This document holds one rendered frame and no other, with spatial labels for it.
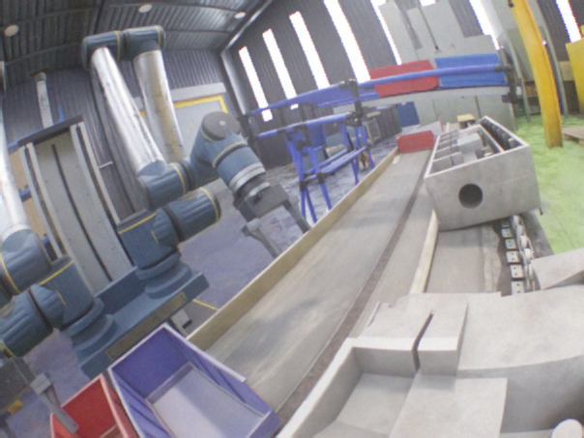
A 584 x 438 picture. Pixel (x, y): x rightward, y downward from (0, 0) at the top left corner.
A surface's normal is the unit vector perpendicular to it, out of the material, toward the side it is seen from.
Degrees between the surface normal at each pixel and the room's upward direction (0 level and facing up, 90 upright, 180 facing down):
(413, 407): 10
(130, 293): 90
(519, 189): 90
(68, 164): 90
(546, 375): 57
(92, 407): 88
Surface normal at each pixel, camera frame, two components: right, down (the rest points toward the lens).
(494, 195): -0.57, 0.44
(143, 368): 0.75, -0.09
